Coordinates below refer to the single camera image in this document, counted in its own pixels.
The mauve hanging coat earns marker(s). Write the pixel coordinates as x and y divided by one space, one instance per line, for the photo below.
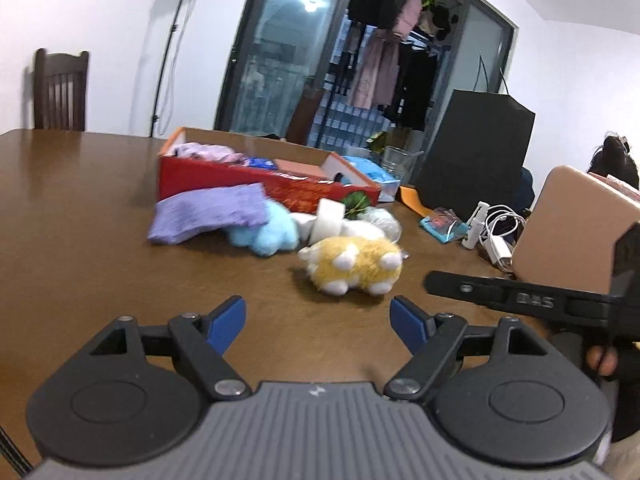
372 75

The green hanging item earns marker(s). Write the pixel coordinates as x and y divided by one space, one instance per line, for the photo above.
427 1

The small green plant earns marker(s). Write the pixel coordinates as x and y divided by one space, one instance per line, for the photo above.
377 141

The lavender cloth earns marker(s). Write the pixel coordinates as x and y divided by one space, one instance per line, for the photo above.
210 212

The white spray bottle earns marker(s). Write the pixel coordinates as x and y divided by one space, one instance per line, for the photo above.
474 227

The tan hard case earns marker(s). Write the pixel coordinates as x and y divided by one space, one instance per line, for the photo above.
565 225

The dark wooden dining chair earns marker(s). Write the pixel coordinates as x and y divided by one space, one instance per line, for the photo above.
60 62

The blue plastic packet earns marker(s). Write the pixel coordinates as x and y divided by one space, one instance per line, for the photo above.
372 172

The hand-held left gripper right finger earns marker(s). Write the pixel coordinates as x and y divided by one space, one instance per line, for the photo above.
407 325

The pink hanging jacket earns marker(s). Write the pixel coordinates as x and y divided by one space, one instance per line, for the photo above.
409 15

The white plush toy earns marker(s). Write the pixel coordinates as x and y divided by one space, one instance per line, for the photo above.
327 220

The lavender fluffy towel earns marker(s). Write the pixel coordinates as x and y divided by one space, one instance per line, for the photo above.
202 151

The light blue snack packet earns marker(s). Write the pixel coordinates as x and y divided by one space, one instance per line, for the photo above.
442 225

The orange flat item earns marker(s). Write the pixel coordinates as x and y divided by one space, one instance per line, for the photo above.
412 200

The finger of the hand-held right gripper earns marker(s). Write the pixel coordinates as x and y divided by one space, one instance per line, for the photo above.
465 287

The light blue plush toy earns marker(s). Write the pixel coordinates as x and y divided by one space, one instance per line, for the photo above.
270 232

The hanging clothes rack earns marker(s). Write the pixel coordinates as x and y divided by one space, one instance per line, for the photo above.
280 35

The brown wooden chair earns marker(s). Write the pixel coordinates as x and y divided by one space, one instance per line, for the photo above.
302 115

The blue tissue pack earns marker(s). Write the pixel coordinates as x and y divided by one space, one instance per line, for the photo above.
261 163

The black hanging trousers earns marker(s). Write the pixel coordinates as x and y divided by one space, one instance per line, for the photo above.
417 90

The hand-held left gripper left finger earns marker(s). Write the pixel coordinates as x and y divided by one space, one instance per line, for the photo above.
227 320

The clear glass cup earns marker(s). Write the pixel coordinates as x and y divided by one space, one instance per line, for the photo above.
400 162

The red cardboard box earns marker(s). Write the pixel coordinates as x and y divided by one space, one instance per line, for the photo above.
210 175

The person's right hand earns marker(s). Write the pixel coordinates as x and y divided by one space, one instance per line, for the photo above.
602 360

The black paper bag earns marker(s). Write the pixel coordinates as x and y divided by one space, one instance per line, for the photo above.
475 150

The black hanging hat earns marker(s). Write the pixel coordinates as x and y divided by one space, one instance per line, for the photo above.
442 20

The yellow plush toy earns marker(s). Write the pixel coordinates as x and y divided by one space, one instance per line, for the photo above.
360 260

